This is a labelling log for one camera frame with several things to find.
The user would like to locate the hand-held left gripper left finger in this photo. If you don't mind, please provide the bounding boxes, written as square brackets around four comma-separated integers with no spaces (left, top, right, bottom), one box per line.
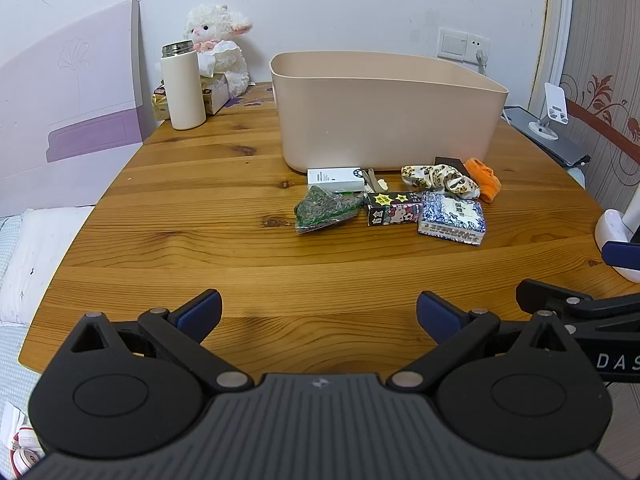
[69,288,254,394]

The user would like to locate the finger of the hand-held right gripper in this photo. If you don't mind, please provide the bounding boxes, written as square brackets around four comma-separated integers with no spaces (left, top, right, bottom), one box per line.
[515,279,640,330]
[601,241,640,274]

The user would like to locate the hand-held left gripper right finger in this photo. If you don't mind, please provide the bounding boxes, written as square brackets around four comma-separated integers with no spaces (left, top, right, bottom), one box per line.
[389,290,581,394]

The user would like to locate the blue white patterned box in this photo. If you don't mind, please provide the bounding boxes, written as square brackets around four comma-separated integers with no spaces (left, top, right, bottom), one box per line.
[417,190,487,248]

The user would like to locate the black cartoon print box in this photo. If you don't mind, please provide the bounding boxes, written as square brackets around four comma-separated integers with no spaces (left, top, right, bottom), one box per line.
[363,190,425,228]

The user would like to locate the grey laptop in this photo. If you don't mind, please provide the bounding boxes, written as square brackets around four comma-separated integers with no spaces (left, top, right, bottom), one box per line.
[502,105,591,167]

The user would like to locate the leopard print scrunchie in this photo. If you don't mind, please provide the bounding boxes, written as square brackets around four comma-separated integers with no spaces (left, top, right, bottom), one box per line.
[400,163,482,201]

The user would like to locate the orange cloth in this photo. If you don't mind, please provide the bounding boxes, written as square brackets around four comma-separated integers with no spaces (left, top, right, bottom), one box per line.
[464,157,502,204]

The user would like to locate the dark brown block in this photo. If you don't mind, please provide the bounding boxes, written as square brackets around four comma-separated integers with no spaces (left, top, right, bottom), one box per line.
[433,156,469,176]

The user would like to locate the green snack packet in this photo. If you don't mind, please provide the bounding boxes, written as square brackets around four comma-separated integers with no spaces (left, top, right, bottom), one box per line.
[293,184,365,236]

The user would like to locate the white pillow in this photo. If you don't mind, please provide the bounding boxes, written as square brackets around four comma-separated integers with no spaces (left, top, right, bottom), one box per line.
[0,205,96,329]

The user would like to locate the white phone stand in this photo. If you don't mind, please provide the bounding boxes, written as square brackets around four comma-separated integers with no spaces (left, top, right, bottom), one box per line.
[529,82,571,141]

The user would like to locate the small white box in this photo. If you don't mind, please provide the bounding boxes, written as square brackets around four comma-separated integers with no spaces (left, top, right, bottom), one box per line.
[306,167,365,194]

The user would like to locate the light checked bed sheet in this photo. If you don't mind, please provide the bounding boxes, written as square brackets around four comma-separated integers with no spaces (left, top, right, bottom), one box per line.
[0,214,47,461]

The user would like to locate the beige plastic storage bin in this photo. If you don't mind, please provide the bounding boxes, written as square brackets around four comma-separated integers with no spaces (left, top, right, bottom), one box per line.
[270,50,510,174]

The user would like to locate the gold foil packet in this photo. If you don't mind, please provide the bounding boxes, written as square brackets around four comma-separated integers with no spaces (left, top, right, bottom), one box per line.
[152,80,171,122]

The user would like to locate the red white headphones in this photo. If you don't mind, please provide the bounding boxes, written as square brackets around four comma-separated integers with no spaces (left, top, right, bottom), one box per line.
[9,424,47,479]

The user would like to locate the tissue box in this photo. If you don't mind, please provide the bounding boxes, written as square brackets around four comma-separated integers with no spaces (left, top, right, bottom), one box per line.
[197,42,242,115]

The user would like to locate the white thermos bottle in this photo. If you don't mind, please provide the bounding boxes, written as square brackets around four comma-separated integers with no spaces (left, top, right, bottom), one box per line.
[160,40,207,131]

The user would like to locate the purple patterned mat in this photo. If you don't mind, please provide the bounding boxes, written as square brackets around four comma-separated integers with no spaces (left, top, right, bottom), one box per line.
[220,81,276,110]

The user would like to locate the purple white headboard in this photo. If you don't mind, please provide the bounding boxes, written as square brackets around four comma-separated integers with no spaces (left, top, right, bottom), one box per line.
[0,0,159,209]

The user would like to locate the white plush lamb toy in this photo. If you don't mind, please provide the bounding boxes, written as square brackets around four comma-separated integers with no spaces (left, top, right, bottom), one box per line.
[183,3,254,97]

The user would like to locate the white plug with cable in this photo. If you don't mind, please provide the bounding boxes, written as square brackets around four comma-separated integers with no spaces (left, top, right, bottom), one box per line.
[474,48,512,124]

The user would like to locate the white wall switch panel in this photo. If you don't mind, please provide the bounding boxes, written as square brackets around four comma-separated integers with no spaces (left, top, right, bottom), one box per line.
[437,27,490,63]

